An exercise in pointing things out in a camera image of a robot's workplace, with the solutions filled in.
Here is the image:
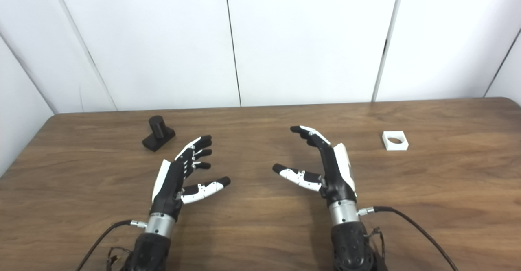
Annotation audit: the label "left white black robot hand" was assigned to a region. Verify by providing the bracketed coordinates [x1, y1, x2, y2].
[150, 135, 231, 223]

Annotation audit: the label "thin wires on left arm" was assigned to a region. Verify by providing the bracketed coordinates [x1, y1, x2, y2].
[107, 246, 131, 271]

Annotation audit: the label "thin wires on right arm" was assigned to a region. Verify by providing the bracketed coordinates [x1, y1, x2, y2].
[366, 227, 387, 263]

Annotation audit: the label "black cable at left wrist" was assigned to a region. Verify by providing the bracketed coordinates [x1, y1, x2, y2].
[75, 220, 147, 271]

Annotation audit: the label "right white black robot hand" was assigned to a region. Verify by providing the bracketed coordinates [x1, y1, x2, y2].
[272, 125, 359, 205]

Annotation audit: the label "thin wires on arm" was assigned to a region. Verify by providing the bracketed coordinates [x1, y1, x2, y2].
[366, 227, 387, 263]
[107, 246, 131, 271]

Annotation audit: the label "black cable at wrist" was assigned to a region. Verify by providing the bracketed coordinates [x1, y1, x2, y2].
[357, 206, 460, 271]
[75, 220, 147, 271]

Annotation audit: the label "white square piece with hole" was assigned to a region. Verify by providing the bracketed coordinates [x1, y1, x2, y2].
[382, 131, 409, 151]

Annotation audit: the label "black cable at right wrist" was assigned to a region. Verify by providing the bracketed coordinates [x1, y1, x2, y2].
[357, 206, 460, 271]

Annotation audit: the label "black peg with square base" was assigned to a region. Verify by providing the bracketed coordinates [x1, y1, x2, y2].
[142, 116, 176, 152]

